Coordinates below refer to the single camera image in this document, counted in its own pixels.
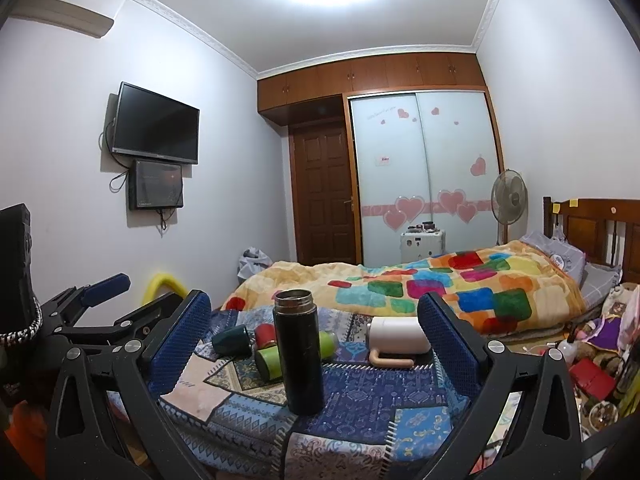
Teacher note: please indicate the light green cup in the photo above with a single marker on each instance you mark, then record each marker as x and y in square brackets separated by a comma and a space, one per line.
[327, 344]
[270, 364]

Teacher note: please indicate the wooden bed headboard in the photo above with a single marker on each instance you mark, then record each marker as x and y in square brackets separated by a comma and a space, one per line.
[590, 225]

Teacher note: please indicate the black wall television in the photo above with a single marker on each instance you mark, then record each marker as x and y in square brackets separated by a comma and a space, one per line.
[155, 122]

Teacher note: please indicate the small black wall monitor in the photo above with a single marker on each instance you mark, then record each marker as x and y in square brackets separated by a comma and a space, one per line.
[156, 184]

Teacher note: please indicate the small white appliance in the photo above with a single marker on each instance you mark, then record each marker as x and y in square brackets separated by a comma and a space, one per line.
[422, 247]

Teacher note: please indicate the pile of clothes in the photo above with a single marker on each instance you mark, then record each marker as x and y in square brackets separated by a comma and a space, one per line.
[252, 262]

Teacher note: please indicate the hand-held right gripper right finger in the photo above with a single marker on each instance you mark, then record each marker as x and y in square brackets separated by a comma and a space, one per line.
[445, 345]

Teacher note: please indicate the grey checked pillow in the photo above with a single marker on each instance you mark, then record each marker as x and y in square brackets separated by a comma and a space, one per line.
[600, 280]

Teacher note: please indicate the wooden overhead cabinet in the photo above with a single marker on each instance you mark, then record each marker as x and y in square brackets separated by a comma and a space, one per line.
[370, 77]

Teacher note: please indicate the colourful checked blanket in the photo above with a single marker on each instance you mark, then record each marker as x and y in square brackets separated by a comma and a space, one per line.
[450, 285]

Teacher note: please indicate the grey printed pillow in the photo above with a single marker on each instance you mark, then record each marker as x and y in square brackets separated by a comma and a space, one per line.
[555, 255]

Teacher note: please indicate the dark green cup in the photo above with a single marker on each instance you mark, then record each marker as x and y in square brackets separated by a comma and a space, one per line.
[231, 341]

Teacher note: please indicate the orange plastic object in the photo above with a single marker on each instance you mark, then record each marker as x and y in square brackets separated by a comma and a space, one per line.
[27, 427]

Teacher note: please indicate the blue patchwork blanket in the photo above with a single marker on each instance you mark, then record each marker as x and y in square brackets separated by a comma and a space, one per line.
[360, 410]

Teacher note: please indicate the brown wooden door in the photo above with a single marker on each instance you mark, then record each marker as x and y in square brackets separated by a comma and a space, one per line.
[322, 195]

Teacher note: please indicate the standing fan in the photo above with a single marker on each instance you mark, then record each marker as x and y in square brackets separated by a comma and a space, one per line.
[507, 197]

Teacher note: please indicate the yellow curved tube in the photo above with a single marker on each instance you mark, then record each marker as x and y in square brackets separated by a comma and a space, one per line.
[160, 280]

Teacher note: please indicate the red cup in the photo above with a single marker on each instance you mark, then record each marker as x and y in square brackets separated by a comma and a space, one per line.
[265, 336]

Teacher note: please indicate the purple and white bag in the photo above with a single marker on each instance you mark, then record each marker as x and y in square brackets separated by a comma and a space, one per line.
[617, 317]

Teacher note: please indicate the red box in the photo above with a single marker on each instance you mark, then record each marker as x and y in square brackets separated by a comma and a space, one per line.
[592, 379]

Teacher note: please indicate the black thermos flask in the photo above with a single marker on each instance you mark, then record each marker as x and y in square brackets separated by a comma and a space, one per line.
[299, 355]

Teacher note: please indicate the white sliding wardrobe with hearts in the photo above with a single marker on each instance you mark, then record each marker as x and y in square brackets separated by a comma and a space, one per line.
[425, 170]

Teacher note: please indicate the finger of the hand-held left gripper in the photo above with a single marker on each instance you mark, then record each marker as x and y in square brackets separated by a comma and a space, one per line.
[150, 310]
[106, 287]

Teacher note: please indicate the white air conditioner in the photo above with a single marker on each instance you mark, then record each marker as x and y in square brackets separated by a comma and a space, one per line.
[65, 10]

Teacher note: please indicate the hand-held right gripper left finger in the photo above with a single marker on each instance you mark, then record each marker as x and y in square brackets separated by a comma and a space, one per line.
[175, 345]

